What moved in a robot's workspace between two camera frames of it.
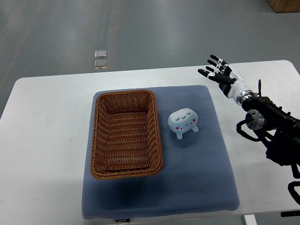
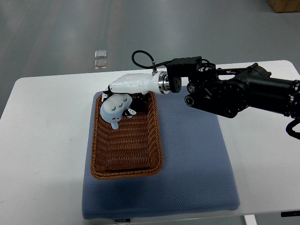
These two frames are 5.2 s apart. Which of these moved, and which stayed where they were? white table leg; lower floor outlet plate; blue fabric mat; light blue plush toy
Moved: light blue plush toy
Stayed: lower floor outlet plate; white table leg; blue fabric mat
